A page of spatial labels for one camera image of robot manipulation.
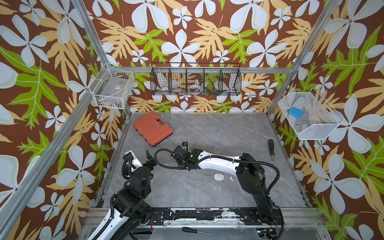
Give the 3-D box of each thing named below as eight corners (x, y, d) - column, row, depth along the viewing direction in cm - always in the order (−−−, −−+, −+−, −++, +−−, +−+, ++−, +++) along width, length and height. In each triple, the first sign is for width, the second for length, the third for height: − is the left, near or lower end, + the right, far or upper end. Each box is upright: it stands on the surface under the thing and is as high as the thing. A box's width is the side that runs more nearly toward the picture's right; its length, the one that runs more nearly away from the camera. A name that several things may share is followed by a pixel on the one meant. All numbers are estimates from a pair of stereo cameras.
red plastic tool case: (152, 148, 101) (150, 145, 97) (133, 127, 113) (131, 122, 109) (173, 133, 109) (173, 129, 105) (153, 115, 121) (152, 110, 117)
